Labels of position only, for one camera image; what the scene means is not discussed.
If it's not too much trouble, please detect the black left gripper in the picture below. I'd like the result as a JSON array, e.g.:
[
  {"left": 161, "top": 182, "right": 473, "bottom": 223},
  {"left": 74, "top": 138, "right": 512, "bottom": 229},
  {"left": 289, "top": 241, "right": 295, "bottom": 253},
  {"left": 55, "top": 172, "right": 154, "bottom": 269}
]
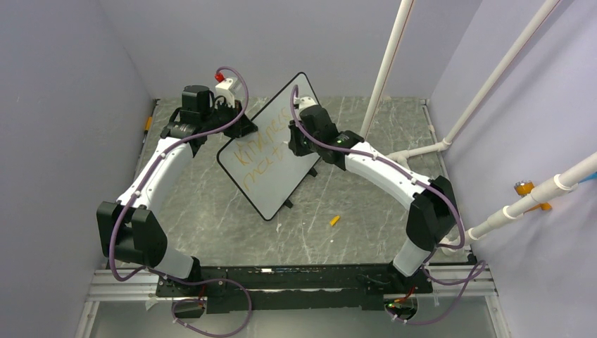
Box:
[{"left": 203, "top": 99, "right": 258, "bottom": 140}]

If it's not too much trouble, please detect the black framed whiteboard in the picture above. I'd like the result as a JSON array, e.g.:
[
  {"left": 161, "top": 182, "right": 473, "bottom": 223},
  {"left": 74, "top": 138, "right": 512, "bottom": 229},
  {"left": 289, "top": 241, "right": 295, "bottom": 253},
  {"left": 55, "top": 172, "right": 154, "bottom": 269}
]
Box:
[{"left": 217, "top": 72, "right": 319, "bottom": 221}]

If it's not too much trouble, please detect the yellow marker cap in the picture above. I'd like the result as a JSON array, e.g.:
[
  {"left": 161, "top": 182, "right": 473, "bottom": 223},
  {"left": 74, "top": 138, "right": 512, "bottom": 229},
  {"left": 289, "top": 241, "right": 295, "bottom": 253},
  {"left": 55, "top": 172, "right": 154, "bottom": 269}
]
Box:
[{"left": 329, "top": 215, "right": 341, "bottom": 227}]

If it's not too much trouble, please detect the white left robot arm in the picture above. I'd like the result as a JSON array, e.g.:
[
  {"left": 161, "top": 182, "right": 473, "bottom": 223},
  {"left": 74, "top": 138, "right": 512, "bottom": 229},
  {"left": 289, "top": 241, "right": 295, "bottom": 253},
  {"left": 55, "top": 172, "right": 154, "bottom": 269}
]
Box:
[{"left": 96, "top": 77, "right": 258, "bottom": 296}]

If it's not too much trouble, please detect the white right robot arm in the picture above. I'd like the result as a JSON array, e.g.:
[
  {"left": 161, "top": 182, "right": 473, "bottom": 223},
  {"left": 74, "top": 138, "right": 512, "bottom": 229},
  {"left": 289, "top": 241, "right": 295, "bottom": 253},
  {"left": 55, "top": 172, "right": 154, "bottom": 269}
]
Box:
[{"left": 289, "top": 104, "right": 460, "bottom": 292}]

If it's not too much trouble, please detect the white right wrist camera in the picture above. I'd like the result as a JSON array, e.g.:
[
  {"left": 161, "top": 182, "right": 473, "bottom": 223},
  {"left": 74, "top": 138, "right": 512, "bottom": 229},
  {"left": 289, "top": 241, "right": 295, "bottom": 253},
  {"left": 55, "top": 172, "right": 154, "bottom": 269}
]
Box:
[{"left": 295, "top": 96, "right": 318, "bottom": 111}]

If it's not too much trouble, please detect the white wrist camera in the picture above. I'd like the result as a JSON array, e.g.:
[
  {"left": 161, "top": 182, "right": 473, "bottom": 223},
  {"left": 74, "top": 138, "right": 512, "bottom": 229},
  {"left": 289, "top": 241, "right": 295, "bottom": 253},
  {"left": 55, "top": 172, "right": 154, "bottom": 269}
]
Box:
[
  {"left": 215, "top": 73, "right": 241, "bottom": 107},
  {"left": 295, "top": 96, "right": 318, "bottom": 111}
]

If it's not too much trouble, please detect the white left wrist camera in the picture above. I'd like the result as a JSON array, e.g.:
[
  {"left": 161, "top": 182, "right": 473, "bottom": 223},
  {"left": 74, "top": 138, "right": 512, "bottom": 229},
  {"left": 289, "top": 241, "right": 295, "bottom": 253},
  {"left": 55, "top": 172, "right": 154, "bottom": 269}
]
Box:
[{"left": 215, "top": 73, "right": 241, "bottom": 107}]

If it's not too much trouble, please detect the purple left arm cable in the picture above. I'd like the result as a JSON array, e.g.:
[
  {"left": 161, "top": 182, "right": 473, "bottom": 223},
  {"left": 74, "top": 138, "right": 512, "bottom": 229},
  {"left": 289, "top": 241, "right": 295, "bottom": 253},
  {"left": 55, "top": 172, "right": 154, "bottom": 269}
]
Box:
[{"left": 108, "top": 65, "right": 253, "bottom": 338}]

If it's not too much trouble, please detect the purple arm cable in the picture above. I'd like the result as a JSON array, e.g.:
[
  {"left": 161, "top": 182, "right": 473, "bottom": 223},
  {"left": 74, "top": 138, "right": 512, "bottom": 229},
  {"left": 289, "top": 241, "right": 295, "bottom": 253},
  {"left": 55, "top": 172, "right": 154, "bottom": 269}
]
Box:
[
  {"left": 108, "top": 65, "right": 253, "bottom": 338},
  {"left": 289, "top": 84, "right": 487, "bottom": 327}
]

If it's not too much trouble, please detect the yellow handled tool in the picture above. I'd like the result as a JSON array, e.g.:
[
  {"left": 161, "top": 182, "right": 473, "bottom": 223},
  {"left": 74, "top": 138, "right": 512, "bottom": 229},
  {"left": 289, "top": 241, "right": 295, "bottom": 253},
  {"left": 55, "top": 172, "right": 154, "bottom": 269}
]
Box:
[{"left": 144, "top": 116, "right": 153, "bottom": 134}]

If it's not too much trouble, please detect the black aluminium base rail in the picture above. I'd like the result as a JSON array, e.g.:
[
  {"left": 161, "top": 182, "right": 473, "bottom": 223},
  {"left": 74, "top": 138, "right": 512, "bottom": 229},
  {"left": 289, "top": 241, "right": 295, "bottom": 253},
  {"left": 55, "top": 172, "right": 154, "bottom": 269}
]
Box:
[{"left": 87, "top": 263, "right": 496, "bottom": 314}]

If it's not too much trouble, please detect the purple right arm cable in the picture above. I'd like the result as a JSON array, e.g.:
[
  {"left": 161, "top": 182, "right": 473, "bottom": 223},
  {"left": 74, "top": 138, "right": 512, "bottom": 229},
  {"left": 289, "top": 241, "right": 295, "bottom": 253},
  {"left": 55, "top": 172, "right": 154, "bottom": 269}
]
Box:
[{"left": 289, "top": 84, "right": 487, "bottom": 327}]

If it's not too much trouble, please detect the white pvc pipe frame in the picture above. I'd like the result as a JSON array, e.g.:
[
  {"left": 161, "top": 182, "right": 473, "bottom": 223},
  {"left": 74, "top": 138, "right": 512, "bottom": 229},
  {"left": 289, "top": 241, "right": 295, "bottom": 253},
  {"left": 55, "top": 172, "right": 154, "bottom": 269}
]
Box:
[{"left": 359, "top": 0, "right": 597, "bottom": 256}]

